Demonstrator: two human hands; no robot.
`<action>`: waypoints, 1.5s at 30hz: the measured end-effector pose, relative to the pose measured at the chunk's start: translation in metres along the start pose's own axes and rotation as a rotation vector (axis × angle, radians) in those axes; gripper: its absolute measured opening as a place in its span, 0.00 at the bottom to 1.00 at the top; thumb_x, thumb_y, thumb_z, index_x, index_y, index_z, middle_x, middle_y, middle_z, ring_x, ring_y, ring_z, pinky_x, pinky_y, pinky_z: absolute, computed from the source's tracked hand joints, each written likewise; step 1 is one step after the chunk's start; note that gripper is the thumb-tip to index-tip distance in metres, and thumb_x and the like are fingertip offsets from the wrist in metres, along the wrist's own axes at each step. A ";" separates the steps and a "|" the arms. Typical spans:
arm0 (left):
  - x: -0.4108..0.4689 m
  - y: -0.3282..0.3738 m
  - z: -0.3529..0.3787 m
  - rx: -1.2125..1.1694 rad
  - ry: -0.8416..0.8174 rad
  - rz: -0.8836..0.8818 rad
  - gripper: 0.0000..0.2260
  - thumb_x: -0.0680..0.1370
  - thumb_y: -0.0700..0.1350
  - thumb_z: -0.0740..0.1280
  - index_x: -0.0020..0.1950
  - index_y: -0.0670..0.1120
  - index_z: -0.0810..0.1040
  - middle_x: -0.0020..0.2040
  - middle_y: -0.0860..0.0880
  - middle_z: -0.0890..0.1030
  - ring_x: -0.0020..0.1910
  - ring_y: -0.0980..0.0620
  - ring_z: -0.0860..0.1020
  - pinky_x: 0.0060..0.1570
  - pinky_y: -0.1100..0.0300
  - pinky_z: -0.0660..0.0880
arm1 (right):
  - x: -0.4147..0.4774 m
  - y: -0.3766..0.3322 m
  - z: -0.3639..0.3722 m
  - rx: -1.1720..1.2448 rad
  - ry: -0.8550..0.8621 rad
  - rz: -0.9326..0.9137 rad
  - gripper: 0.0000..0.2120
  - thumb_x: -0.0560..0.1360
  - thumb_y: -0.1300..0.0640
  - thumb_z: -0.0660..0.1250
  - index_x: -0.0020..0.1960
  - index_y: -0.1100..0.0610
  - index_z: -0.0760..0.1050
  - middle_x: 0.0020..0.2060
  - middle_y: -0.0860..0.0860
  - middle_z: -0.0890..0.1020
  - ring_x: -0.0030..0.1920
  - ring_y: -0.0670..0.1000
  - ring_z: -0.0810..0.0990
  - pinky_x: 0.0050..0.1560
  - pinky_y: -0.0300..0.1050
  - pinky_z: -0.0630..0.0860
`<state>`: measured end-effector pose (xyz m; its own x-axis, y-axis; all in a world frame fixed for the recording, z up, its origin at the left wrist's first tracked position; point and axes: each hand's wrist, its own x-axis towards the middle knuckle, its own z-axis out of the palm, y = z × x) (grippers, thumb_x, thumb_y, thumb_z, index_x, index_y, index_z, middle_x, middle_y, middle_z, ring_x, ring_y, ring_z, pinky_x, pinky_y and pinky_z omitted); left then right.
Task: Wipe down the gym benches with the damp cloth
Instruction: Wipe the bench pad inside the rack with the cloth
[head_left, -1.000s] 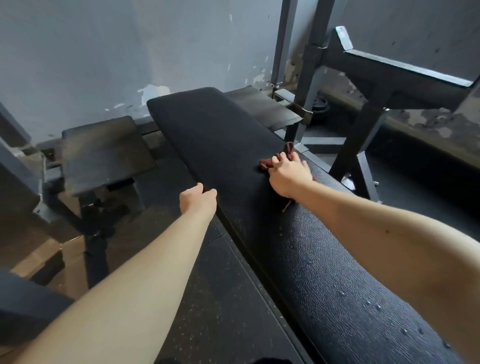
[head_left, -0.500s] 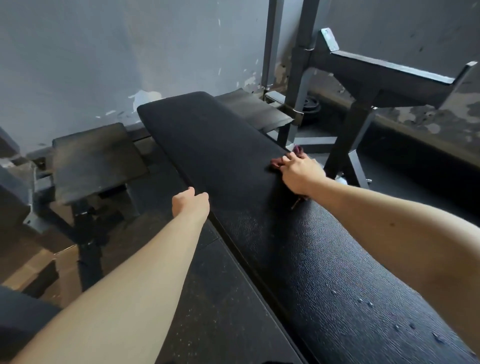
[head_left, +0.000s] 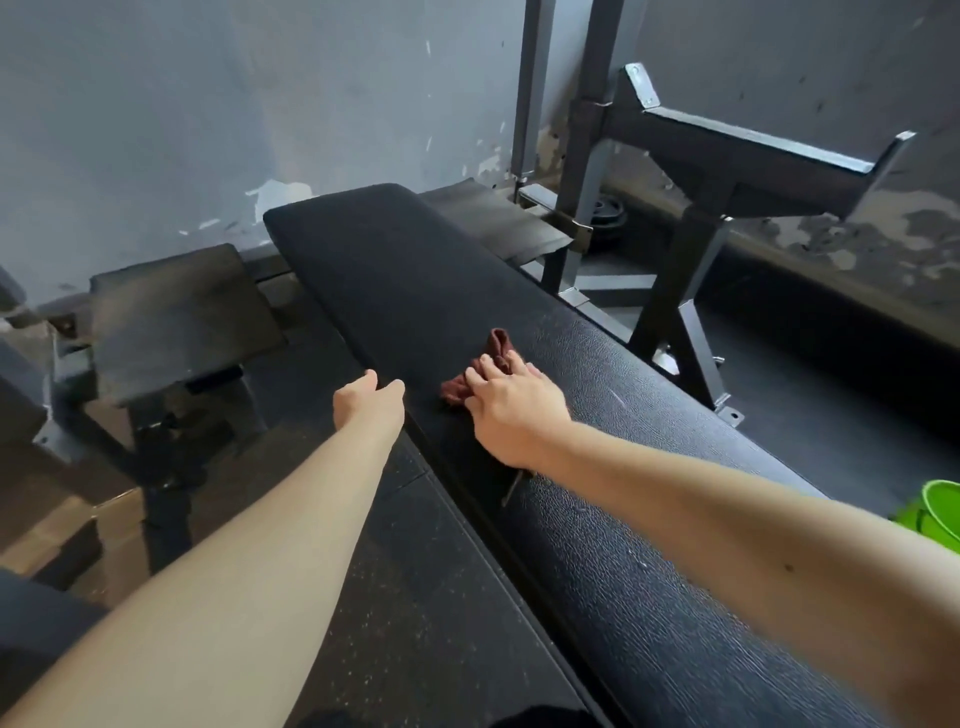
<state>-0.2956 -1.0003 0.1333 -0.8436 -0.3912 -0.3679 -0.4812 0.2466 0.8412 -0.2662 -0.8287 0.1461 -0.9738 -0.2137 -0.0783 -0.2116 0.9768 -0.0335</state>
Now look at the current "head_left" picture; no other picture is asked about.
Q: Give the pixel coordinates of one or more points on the black weight plate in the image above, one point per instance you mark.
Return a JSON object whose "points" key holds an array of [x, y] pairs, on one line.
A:
{"points": [[607, 216]]}

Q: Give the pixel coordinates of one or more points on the person's right thumb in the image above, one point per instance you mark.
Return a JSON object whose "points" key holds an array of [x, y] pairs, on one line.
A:
{"points": [[473, 405]]}

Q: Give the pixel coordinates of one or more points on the green plastic bucket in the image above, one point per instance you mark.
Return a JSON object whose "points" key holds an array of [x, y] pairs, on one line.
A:
{"points": [[934, 514]]}

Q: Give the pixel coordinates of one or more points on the person's left thumb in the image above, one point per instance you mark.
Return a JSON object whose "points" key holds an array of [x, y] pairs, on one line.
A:
{"points": [[394, 391]]}

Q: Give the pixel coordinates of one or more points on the person's left hand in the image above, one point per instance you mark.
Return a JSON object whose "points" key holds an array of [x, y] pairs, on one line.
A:
{"points": [[367, 409]]}

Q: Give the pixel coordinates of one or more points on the black padded weight bench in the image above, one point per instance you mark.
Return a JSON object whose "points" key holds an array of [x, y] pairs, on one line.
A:
{"points": [[420, 300]]}

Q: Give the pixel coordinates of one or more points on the person's right middle finger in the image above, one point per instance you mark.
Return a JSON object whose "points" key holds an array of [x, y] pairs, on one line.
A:
{"points": [[505, 364]]}

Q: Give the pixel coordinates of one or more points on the person's right hand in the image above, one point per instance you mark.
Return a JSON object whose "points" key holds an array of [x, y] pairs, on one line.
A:
{"points": [[517, 420]]}

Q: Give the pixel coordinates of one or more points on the person's left forearm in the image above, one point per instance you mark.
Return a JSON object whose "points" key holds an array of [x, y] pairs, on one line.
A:
{"points": [[247, 585]]}

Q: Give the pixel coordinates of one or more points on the grey metal bench rack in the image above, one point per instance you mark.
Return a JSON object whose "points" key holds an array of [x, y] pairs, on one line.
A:
{"points": [[675, 195]]}

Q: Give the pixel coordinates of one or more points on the dark red cleaning cloth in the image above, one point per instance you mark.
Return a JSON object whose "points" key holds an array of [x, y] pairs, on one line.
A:
{"points": [[457, 386]]}

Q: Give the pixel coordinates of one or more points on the person's right forearm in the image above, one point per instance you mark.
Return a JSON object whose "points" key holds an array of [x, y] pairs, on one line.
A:
{"points": [[757, 555]]}

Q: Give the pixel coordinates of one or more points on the dark grey machine frame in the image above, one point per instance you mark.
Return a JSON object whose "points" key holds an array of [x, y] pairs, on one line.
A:
{"points": [[112, 450]]}

